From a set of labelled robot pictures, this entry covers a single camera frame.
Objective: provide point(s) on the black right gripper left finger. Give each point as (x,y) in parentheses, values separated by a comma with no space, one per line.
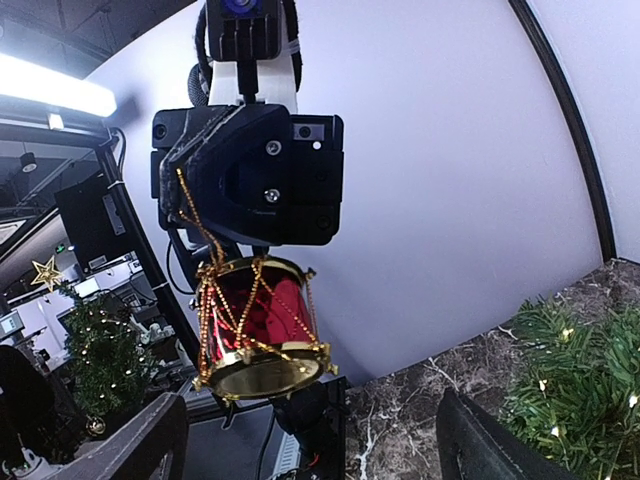
(152,445)

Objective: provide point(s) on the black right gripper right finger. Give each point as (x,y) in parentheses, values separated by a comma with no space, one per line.
(472,444)

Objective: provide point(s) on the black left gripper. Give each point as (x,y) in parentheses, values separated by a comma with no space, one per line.
(253,174)

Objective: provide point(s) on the small green christmas tree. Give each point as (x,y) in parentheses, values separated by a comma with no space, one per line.
(575,396)

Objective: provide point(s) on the red gold drum ornament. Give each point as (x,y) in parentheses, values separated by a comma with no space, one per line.
(257,322)

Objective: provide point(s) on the background decorated christmas tree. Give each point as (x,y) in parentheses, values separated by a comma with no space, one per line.
(112,370)

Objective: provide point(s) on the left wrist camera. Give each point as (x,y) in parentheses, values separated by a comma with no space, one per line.
(247,52)

